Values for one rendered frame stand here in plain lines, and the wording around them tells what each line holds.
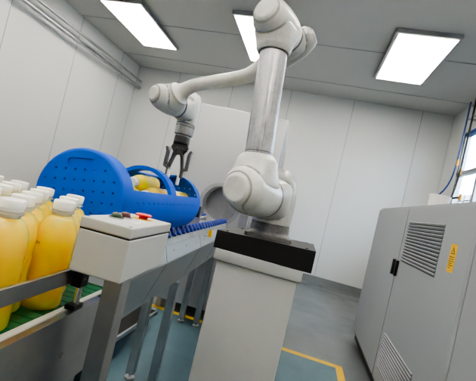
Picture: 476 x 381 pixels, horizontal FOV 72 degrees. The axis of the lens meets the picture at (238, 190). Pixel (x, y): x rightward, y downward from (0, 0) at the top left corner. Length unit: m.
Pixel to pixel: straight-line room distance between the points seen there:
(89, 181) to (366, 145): 5.62
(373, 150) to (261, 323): 5.32
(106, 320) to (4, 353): 0.18
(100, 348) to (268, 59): 0.98
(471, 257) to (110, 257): 1.61
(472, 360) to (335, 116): 5.01
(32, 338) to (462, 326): 1.70
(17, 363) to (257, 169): 0.76
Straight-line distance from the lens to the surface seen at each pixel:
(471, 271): 1.88
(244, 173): 1.04
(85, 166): 1.06
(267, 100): 1.16
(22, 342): 0.67
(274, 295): 1.20
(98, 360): 0.78
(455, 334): 1.91
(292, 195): 1.27
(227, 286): 1.23
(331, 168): 6.16
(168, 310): 2.07
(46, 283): 0.69
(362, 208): 6.16
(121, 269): 0.62
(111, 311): 0.74
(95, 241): 0.63
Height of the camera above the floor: 1.19
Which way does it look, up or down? 1 degrees up
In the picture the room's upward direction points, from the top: 13 degrees clockwise
